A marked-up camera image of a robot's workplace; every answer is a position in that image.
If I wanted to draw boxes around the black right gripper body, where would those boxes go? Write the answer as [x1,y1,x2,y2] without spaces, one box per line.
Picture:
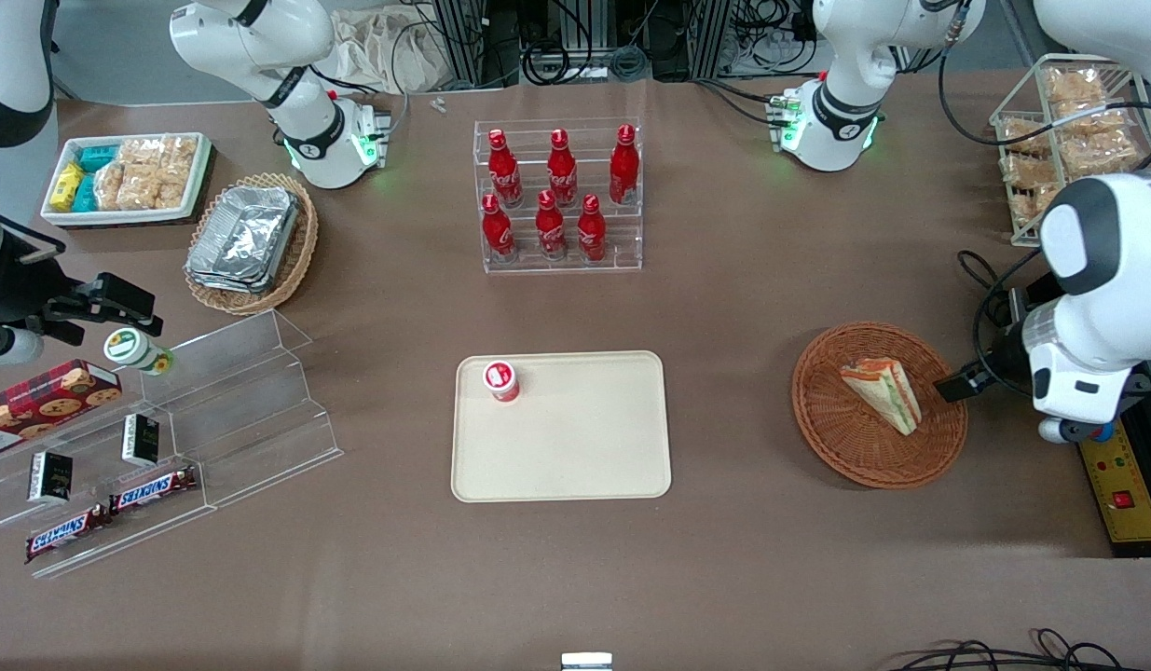
[0,201,93,329]

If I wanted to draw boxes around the triangle sandwich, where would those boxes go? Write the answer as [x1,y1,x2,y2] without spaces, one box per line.
[839,357,923,437]

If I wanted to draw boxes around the black mat under snack tray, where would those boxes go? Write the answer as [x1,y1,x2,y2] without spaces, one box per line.
[48,140,218,231]

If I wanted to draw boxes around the white rectangular snack tray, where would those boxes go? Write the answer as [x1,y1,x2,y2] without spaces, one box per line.
[41,132,212,227]

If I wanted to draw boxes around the aluminium foil tray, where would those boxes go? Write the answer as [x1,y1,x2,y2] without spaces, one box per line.
[187,185,298,279]
[185,210,301,294]

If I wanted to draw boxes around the round brown wicker basket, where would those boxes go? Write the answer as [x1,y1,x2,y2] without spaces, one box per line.
[791,322,969,490]

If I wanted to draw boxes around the oval light wicker basket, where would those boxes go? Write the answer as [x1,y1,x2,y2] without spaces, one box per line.
[184,172,320,316]

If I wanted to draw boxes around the beige plastic serving tray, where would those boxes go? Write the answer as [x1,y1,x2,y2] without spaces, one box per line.
[451,351,672,503]

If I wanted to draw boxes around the green bottle with white lid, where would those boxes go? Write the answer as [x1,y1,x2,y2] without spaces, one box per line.
[104,328,175,377]

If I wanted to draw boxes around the grey black box device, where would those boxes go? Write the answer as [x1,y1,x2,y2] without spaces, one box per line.
[1007,272,1062,329]

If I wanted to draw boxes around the yellow snack pack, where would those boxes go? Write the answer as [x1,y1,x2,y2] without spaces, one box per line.
[50,160,88,213]

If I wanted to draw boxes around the red tartan cookie box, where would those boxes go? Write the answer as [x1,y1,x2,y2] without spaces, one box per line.
[0,360,124,463]

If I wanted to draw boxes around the yellow emergency stop box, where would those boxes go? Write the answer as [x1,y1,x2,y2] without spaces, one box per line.
[1078,424,1151,545]

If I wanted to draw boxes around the small black box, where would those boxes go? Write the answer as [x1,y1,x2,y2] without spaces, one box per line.
[27,451,74,505]
[121,414,161,467]

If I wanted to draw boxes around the clear acrylic stepped display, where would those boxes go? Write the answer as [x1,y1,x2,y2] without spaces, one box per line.
[0,309,344,581]

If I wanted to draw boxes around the snickers chocolate bar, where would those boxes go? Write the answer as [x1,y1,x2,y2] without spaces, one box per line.
[109,466,199,515]
[25,504,113,564]

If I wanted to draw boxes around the beige cloth bag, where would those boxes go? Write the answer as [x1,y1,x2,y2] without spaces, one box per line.
[325,7,447,94]

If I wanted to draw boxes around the clear acrylic bottle rack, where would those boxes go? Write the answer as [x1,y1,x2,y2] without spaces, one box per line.
[473,118,644,274]

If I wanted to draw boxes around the red cup with white lid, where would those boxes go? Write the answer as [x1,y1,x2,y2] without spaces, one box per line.
[484,360,522,404]

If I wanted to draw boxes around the red cola bottle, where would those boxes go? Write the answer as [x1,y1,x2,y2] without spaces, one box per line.
[486,129,525,208]
[481,193,517,263]
[610,124,641,206]
[547,129,579,208]
[535,189,569,261]
[576,193,608,263]

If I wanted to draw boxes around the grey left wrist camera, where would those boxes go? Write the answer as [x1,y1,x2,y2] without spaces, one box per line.
[1038,418,1113,446]

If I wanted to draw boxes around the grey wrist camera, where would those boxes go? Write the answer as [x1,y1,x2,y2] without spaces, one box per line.
[1038,418,1113,446]
[0,326,45,366]

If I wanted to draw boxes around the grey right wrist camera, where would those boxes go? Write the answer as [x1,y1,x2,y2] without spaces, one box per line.
[0,326,45,366]

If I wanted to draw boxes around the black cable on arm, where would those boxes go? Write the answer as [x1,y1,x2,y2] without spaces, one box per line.
[939,0,1151,148]

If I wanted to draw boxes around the white wire shelf rack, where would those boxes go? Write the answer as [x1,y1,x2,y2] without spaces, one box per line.
[990,53,1151,249]

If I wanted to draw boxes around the black floor cable bundle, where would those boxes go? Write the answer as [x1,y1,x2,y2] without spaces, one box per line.
[897,628,1141,671]

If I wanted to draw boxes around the black base power cable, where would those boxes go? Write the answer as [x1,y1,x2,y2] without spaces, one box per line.
[694,78,790,128]
[309,17,413,143]

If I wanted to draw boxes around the aluminium frame post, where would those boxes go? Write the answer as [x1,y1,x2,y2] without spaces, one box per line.
[432,0,488,89]

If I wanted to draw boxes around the coiled black cable bundle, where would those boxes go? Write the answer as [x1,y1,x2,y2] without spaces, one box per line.
[519,37,652,87]

